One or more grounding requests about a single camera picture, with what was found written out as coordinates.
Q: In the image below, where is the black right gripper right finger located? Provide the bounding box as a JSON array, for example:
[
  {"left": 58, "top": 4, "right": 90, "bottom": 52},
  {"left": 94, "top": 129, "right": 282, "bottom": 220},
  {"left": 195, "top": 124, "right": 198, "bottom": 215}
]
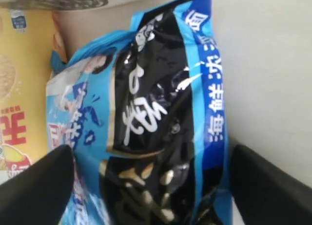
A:
[{"left": 230, "top": 145, "right": 312, "bottom": 225}]

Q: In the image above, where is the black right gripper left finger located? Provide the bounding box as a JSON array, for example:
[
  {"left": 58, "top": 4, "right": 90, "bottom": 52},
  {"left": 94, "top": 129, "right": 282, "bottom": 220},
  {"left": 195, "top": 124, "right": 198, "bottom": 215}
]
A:
[{"left": 0, "top": 145, "right": 74, "bottom": 225}]

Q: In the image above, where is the yellow Lays chips can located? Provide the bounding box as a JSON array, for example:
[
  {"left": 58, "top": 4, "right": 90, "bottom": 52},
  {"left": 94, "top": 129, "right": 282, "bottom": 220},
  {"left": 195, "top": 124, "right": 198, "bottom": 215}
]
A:
[{"left": 0, "top": 0, "right": 107, "bottom": 178}]

